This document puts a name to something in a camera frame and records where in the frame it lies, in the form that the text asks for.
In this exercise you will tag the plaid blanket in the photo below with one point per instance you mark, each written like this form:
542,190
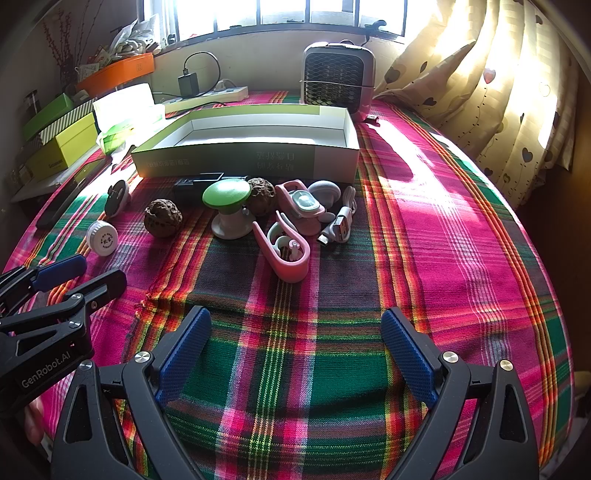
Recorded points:
323,323

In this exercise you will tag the small black device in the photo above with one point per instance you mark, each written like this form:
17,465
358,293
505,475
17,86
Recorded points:
194,184

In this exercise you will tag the green white mushroom-shaped knob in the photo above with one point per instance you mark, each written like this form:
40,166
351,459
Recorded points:
226,191

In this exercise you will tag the orange tray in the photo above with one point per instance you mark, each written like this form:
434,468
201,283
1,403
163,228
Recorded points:
120,71

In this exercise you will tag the white plastic bags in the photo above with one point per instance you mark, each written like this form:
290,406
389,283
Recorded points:
129,37

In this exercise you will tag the person's left hand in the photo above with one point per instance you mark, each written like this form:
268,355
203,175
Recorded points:
34,422

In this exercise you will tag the black round perforated disc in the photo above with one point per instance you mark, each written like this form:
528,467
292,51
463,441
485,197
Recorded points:
115,198

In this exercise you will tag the dark green box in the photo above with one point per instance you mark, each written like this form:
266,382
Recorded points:
46,115

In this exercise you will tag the black charger adapter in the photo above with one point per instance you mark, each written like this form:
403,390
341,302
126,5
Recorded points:
189,85

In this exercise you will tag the white power strip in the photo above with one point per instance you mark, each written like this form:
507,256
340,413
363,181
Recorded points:
221,94

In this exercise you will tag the green white cardboard box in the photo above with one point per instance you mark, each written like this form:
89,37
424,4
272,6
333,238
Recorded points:
277,161

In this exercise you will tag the brown walnut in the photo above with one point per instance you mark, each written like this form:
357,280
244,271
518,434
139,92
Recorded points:
262,196
162,218

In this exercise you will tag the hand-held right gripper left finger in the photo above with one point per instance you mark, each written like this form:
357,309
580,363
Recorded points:
184,355

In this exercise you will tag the dried flower branches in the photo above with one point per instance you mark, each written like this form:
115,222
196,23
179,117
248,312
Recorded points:
64,46

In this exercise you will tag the white plug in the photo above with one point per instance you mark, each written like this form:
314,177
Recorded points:
224,85

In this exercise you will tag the barred window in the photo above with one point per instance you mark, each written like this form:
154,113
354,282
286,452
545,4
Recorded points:
286,11

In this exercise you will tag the small grey desk fan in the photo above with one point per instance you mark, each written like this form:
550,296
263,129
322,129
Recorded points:
337,74

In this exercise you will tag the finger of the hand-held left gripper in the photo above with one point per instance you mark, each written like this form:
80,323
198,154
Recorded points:
60,271
101,286

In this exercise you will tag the heart print curtain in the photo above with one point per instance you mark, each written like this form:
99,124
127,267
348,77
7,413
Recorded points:
508,92

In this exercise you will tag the white round ribbed cap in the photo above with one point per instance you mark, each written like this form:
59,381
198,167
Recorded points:
102,236

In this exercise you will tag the small white round knob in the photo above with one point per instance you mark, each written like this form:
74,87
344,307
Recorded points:
323,189

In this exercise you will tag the yellow-green box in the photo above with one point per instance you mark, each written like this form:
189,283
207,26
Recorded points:
64,147

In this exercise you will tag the green white tissue pack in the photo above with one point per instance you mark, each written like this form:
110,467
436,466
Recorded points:
124,101

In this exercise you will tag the black window latch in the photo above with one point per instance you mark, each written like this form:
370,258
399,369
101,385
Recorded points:
376,26

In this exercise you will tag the striped box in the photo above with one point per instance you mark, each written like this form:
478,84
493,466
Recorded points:
69,121

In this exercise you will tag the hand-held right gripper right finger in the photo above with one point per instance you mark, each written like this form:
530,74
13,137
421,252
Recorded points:
406,355

